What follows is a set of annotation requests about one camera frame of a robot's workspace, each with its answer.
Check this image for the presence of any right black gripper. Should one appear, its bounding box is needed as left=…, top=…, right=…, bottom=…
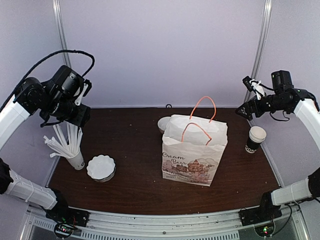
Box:
left=235, top=93, right=288, bottom=120

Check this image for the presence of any white paper takeout bag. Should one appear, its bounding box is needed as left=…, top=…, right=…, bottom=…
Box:
left=161, top=95, right=228, bottom=188

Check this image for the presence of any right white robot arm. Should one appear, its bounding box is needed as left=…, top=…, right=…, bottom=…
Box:
left=235, top=70, right=320, bottom=221

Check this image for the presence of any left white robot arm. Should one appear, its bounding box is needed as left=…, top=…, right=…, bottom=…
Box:
left=0, top=65, right=92, bottom=222

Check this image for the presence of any bundle of wrapped straws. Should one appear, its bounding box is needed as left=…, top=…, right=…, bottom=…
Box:
left=43, top=123, right=83, bottom=159

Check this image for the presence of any white cup holding straws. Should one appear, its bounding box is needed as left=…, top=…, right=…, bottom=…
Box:
left=65, top=147, right=85, bottom=171

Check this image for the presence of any white fluted dish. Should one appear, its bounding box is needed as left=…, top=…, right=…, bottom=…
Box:
left=86, top=154, right=116, bottom=183

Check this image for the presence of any white ceramic bowl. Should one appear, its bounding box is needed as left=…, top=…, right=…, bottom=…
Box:
left=157, top=116, right=171, bottom=134

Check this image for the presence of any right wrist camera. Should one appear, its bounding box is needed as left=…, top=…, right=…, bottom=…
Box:
left=242, top=76, right=266, bottom=100

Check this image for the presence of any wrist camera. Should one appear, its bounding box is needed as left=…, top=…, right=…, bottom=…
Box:
left=242, top=76, right=266, bottom=100
left=74, top=79, right=92, bottom=106

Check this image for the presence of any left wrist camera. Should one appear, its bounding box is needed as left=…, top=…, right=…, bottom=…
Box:
left=74, top=79, right=92, bottom=106

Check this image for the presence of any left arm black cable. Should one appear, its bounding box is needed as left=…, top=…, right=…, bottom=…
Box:
left=0, top=49, right=96, bottom=108

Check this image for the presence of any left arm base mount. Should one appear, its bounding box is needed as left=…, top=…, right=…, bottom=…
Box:
left=44, top=207, right=90, bottom=227

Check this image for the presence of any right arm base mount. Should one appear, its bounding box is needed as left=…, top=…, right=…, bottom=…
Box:
left=239, top=206, right=282, bottom=227

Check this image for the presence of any right aluminium frame post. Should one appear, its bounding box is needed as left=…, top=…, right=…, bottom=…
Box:
left=241, top=0, right=273, bottom=111

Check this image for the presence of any aluminium frame post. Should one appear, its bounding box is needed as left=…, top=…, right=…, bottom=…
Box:
left=51, top=0, right=85, bottom=113
left=241, top=0, right=273, bottom=111

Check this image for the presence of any left aluminium frame post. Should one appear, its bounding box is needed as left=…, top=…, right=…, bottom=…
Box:
left=51, top=0, right=85, bottom=113

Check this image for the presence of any aluminium front rail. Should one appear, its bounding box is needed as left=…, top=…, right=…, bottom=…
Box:
left=18, top=203, right=310, bottom=240

